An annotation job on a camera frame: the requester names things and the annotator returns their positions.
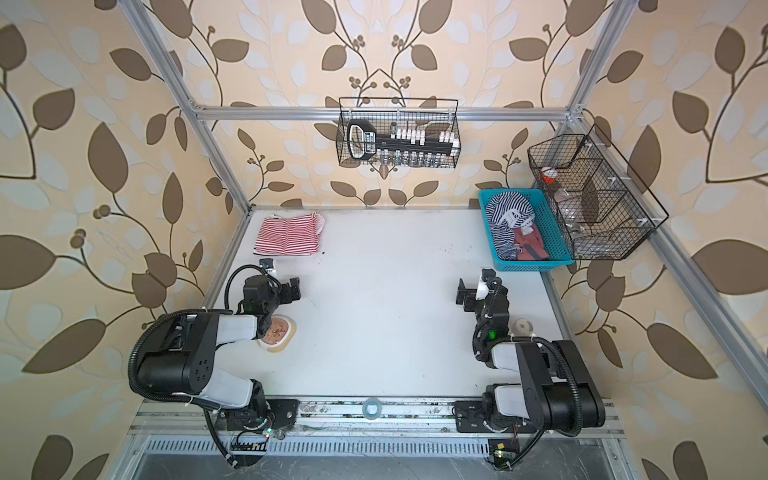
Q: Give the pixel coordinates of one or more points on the maroon tank top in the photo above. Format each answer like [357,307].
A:
[530,247]

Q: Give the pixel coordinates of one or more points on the black handled tool in basket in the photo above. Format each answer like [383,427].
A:
[364,141]

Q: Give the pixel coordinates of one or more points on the red white item in basket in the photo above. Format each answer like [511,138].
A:
[549,175]

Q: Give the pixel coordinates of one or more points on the red striped folded tank top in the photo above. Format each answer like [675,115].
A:
[297,236]

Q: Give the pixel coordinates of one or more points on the black wire basket right wall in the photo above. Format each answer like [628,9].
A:
[603,206]

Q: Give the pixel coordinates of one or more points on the black wire basket wall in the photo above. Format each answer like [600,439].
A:
[442,114]
[603,206]

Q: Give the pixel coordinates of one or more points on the teal plastic basket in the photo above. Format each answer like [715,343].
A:
[547,225]

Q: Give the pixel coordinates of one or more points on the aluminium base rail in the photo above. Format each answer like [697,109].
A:
[358,438]

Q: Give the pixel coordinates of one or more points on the blue striped tank top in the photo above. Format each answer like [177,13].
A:
[506,212]

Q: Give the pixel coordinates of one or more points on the beige round tape dispenser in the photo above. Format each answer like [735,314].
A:
[279,335]

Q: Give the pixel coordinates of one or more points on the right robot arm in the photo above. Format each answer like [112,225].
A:
[555,391]

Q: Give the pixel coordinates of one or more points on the white tape roll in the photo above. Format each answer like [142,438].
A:
[521,327]

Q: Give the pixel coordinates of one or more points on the black wire basket back wall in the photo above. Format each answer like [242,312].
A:
[442,114]

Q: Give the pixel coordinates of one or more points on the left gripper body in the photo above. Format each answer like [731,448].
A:
[283,291]

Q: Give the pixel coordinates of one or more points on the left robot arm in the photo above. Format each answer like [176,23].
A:
[173,361]

